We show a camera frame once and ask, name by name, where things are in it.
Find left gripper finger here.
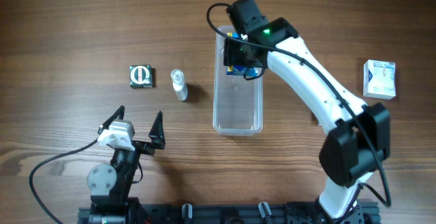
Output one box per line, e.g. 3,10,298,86
99,105,125,130
149,111,166,150

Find blue yellow lozenge box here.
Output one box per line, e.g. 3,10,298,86
223,39,258,78

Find white blue medicine box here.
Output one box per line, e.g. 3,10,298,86
363,59,396,99

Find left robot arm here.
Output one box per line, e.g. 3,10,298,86
78,106,166,224

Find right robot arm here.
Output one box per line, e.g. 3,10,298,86
216,0,392,223

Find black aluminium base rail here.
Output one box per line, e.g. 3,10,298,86
77,202,379,224

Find green Zam-Buk box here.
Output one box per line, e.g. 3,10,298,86
129,65,153,89

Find clear plastic container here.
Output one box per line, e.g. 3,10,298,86
213,34,263,136

